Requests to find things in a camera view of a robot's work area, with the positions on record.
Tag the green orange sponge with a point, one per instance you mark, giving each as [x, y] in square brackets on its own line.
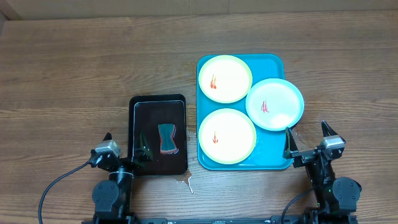
[167, 143]

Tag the teal plastic tray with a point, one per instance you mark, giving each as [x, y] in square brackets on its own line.
[267, 154]

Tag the black water tray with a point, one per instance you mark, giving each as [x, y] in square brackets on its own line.
[145, 114]

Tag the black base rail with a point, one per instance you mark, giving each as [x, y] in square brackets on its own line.
[275, 219]

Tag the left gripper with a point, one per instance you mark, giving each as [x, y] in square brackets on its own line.
[145, 149]

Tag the light blue plate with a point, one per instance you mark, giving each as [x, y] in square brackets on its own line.
[274, 104]

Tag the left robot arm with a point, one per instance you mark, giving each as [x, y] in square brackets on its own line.
[112, 197]

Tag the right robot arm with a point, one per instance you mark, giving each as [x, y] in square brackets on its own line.
[336, 197]

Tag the yellow-green plate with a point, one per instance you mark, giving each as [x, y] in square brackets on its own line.
[227, 136]
[225, 79]

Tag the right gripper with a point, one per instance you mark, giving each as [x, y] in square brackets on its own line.
[305, 158]

